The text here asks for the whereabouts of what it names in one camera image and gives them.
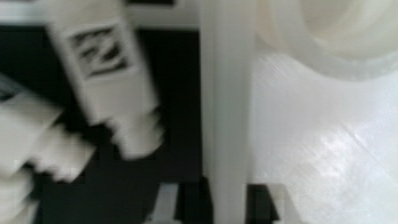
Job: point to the white U-shaped fence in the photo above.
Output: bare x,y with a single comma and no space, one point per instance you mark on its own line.
173,17

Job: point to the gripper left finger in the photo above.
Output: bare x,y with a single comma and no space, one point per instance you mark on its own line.
162,215

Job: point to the white leg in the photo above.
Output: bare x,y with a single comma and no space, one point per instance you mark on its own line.
38,144
100,52

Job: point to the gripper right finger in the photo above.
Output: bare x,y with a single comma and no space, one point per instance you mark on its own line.
271,208

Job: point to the white square table top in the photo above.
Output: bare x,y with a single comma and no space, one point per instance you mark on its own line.
299,60

